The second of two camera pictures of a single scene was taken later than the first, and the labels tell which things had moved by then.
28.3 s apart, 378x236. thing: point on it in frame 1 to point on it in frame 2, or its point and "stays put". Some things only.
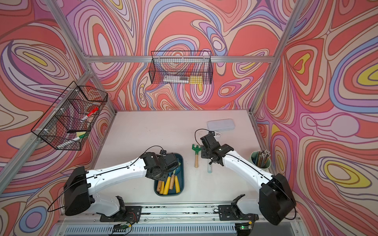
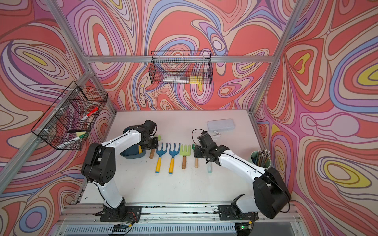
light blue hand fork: [209, 166] stays put
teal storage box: [174, 185] to [133, 153]
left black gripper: [164, 179] to [155, 145]
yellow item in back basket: [196, 79] stays put
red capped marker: [91, 113] stays put
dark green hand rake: [196, 149] stays put
